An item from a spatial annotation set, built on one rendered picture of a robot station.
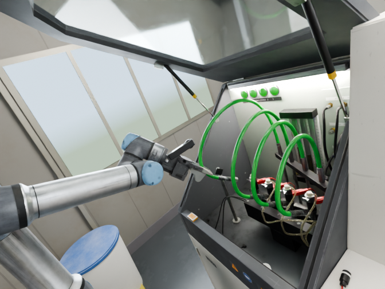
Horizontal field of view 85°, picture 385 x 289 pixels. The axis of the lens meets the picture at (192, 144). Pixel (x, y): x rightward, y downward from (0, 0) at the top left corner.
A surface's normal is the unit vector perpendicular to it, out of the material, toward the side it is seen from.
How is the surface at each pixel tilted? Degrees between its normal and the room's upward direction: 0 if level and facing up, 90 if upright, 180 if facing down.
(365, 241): 76
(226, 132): 90
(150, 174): 90
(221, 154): 90
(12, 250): 90
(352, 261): 0
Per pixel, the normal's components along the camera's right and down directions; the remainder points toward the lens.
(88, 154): 0.61, 0.06
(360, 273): -0.34, -0.88
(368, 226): -0.84, 0.24
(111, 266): 0.79, 0.00
